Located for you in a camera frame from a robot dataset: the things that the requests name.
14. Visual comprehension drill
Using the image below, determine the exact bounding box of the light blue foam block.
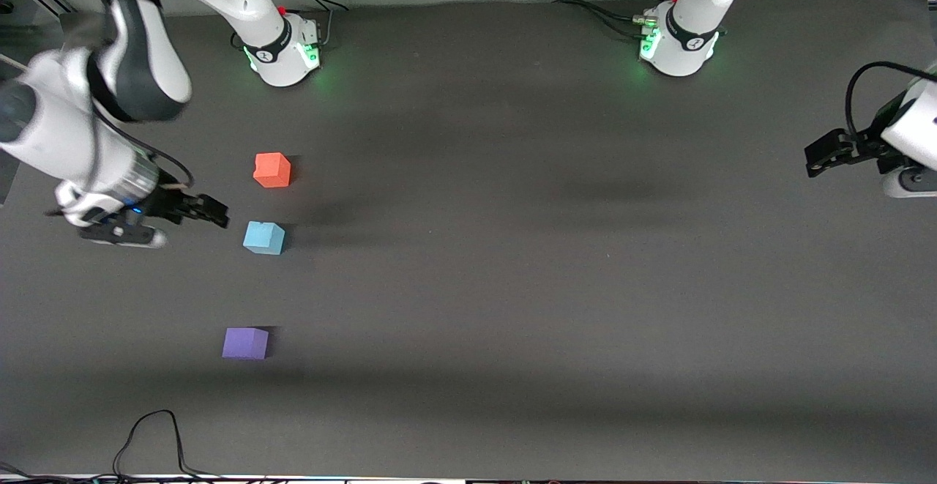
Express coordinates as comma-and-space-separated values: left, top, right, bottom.
242, 221, 286, 256

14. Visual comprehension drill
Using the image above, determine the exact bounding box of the orange foam block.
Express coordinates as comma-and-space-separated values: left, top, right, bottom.
253, 152, 292, 189

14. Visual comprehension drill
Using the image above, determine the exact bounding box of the purple foam block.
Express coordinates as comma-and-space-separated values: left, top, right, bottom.
222, 327, 269, 360

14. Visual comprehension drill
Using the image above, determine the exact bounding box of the dark grey table mat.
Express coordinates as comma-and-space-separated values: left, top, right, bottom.
0, 0, 937, 482

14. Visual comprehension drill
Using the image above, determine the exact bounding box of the thin black looped cable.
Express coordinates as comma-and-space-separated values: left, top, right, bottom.
0, 409, 242, 484

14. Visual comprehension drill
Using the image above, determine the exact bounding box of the black right arm base cable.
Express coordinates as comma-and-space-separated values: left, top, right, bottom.
280, 0, 348, 49

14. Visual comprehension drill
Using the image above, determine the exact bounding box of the black arm base cable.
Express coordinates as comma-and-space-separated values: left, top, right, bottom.
553, 0, 685, 32
280, 0, 348, 49

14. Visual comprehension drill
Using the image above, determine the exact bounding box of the black left arm base cable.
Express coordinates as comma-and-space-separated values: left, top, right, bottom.
553, 0, 685, 32

